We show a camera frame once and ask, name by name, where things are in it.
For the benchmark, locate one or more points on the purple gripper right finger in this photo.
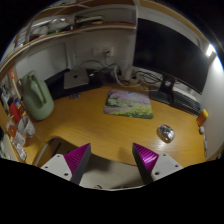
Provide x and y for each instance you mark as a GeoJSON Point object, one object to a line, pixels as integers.
{"type": "Point", "coordinates": [145, 160]}

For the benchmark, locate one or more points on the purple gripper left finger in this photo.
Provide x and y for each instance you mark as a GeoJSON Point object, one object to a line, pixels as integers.
{"type": "Point", "coordinates": [77, 161]}

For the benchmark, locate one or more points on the transparent computer mouse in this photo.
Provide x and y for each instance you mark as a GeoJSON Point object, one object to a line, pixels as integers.
{"type": "Point", "coordinates": [166, 133]}

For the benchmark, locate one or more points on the floral landscape mouse pad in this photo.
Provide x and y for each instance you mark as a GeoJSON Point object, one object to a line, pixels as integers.
{"type": "Point", "coordinates": [128, 104]}

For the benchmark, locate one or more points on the silver mini computer box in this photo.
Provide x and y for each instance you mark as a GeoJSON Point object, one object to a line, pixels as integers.
{"type": "Point", "coordinates": [75, 78]}

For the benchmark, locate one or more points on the black computer monitor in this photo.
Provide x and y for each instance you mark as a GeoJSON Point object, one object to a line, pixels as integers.
{"type": "Point", "coordinates": [163, 50]}

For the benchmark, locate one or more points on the white cup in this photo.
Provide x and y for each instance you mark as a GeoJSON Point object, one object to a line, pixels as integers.
{"type": "Point", "coordinates": [26, 127]}

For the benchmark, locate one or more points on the black monitor stand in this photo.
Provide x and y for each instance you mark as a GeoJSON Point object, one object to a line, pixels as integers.
{"type": "Point", "coordinates": [164, 93]}

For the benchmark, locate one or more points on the black keyboard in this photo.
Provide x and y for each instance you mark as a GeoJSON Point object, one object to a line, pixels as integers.
{"type": "Point", "coordinates": [185, 103]}

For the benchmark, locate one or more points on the green plastic watering can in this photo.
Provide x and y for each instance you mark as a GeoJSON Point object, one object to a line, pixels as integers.
{"type": "Point", "coordinates": [36, 96]}

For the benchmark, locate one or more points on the orange small container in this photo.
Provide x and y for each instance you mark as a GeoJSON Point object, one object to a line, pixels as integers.
{"type": "Point", "coordinates": [202, 117]}

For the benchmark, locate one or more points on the black flat box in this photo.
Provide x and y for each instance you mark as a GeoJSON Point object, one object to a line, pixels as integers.
{"type": "Point", "coordinates": [56, 84]}

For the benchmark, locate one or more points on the red box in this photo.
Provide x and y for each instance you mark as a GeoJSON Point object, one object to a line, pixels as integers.
{"type": "Point", "coordinates": [15, 112]}

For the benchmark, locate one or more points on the white wall power outlet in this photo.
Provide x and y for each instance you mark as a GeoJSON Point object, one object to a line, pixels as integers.
{"type": "Point", "coordinates": [108, 51]}

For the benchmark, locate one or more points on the wooden wall shelf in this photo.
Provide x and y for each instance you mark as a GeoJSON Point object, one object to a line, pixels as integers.
{"type": "Point", "coordinates": [65, 18]}

